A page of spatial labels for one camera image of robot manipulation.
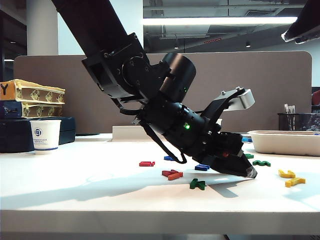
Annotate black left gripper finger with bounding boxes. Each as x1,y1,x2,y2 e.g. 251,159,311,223
217,132,245,159
206,154,259,180

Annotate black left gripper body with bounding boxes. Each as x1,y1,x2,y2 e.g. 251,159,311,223
184,123,225,165

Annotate green letter k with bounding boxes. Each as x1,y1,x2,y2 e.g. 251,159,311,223
189,178,207,190

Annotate orange magnetic letter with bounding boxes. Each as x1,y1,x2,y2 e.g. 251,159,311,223
167,171,184,181

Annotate yellow magnetic letter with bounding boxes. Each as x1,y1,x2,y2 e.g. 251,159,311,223
278,169,296,179

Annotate yellow letter y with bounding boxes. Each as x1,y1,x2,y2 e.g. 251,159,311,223
285,177,306,188

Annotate white paper cup blue logo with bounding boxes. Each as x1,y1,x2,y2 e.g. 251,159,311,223
29,119,62,156

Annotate yellow box with letter Y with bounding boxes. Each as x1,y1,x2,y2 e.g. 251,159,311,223
0,79,66,105

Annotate beige pulp tray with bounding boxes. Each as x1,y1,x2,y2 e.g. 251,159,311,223
248,130,320,158

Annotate black mesh pen holder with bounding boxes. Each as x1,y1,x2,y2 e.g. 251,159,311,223
277,113,301,132

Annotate brown desk partition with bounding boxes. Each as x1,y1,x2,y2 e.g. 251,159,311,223
13,51,313,136

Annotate ceiling light strip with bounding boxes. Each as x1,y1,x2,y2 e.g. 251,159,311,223
142,16,298,26

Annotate yellow and blue box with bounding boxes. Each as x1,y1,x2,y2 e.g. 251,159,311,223
0,99,65,120

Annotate dark blue case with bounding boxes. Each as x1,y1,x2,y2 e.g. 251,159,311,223
0,116,77,154

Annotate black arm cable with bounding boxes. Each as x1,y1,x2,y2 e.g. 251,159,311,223
142,122,188,165

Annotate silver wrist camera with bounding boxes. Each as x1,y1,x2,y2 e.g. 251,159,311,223
201,86,256,126

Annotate beige cable outlet box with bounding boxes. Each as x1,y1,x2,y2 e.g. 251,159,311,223
107,125,153,143

